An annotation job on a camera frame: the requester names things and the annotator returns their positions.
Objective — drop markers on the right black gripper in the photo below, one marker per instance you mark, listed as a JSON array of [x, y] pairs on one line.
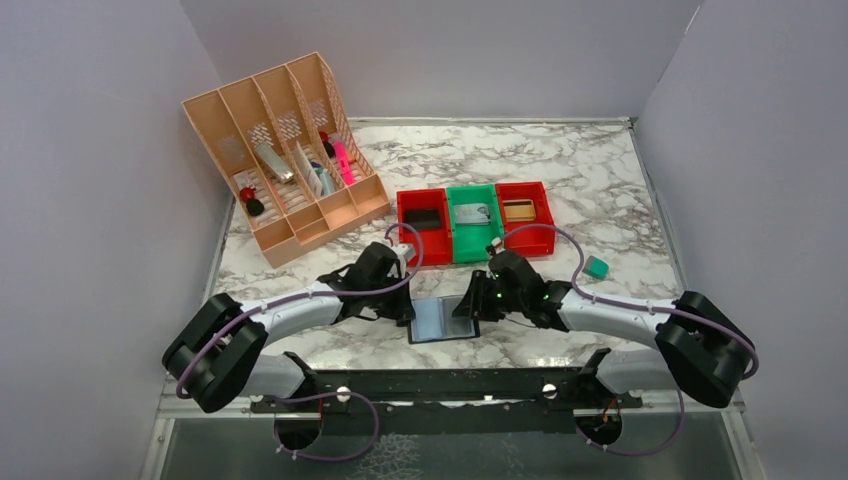
[[474, 302]]

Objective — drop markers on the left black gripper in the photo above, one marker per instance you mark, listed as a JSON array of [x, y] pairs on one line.
[[402, 308]]

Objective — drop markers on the black leather card holder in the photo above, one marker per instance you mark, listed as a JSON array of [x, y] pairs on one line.
[[427, 327]]

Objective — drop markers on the grey card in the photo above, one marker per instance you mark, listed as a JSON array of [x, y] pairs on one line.
[[456, 326]]

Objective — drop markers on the black VIP credit card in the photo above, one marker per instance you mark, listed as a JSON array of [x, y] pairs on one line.
[[423, 218]]

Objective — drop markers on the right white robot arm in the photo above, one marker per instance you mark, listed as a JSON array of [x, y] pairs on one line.
[[686, 343]]

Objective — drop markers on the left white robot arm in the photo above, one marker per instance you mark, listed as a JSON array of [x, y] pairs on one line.
[[219, 356]]

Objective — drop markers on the gold card in bin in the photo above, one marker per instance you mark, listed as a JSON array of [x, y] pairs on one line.
[[519, 210]]

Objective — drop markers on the silver card in bin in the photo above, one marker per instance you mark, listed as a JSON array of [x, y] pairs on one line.
[[471, 214]]

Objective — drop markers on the right red bin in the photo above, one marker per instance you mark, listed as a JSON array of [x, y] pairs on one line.
[[535, 242]]

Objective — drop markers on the red bin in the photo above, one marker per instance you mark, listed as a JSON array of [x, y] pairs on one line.
[[535, 242], [438, 244]]

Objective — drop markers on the left red bin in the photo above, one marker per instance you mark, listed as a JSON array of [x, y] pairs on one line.
[[438, 244]]

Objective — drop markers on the green bin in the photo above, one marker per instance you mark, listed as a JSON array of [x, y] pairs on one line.
[[471, 241]]

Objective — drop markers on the teal eraser block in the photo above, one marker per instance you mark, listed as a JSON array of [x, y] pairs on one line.
[[595, 267]]

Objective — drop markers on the pink highlighter marker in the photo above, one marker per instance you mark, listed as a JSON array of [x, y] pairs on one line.
[[343, 162]]

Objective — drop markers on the peach desk file organizer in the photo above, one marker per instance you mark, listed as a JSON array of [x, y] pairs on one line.
[[298, 101]]

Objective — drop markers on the white paper pad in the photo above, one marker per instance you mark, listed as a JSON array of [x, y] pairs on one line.
[[307, 171]]

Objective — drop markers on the red and black stamp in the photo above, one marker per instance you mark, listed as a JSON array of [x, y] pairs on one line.
[[253, 206]]

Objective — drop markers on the silver stapler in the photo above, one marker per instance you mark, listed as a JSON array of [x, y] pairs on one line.
[[275, 163]]

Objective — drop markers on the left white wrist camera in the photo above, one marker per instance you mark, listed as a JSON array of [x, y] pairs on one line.
[[406, 253]]

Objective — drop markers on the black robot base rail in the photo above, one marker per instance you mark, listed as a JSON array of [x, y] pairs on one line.
[[575, 396]]

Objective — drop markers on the aluminium frame rail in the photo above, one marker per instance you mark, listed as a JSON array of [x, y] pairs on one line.
[[170, 407]]

